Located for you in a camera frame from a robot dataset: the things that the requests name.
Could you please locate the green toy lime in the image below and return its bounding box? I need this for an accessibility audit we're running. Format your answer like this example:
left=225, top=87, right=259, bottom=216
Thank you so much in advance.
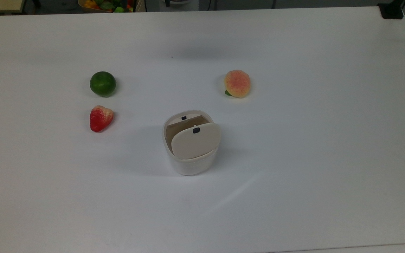
left=90, top=71, right=117, bottom=98

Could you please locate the basket of toy fruit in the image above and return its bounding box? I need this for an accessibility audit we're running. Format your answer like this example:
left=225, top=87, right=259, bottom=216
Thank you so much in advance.
left=78, top=0, right=137, bottom=14

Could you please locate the white garbage bin body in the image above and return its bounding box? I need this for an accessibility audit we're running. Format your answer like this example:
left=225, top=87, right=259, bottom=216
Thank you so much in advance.
left=162, top=110, right=221, bottom=176

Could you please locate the orange pink toy peach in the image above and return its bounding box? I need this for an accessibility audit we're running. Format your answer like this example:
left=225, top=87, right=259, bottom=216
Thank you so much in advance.
left=224, top=70, right=251, bottom=98

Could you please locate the red toy strawberry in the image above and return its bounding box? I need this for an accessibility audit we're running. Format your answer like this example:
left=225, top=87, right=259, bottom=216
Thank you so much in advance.
left=89, top=105, right=114, bottom=133

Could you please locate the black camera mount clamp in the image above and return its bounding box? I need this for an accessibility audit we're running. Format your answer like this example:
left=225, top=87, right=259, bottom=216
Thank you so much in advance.
left=379, top=3, right=404, bottom=20

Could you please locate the beige round bin lid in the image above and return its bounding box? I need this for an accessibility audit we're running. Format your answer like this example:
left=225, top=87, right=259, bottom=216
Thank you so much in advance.
left=171, top=123, right=221, bottom=160

